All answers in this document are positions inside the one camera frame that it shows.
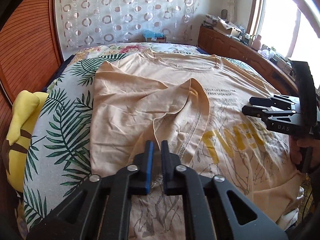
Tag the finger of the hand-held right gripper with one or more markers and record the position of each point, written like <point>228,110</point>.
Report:
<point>265,101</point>
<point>255,111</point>

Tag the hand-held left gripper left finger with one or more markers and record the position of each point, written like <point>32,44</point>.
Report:
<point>149,160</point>

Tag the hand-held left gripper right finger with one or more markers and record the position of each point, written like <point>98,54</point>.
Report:
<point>165,160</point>

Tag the beige printed t-shirt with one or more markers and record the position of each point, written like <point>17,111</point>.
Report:
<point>150,100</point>

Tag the person's right hand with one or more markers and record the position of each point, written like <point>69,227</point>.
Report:
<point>295,153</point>

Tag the white plastic container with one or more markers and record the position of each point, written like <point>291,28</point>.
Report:
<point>266,53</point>

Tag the pink bottle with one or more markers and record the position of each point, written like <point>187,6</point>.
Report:
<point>257,42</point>

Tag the wooden cabinet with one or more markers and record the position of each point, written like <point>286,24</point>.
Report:
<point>232,47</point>

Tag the window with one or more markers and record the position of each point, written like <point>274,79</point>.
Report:
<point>277,22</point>

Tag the open cardboard box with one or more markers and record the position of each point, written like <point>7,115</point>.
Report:
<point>228,26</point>

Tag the dark jar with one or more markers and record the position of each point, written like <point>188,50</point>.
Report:
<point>224,15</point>

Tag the leaf printed blanket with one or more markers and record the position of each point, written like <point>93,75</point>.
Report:
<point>62,120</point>

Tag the yellow plush toy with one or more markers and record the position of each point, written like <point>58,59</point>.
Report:
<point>21,135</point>

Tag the white circle patterned curtain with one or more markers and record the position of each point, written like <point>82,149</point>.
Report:
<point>130,12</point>

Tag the wooden slatted door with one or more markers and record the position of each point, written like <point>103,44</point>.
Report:
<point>27,45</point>

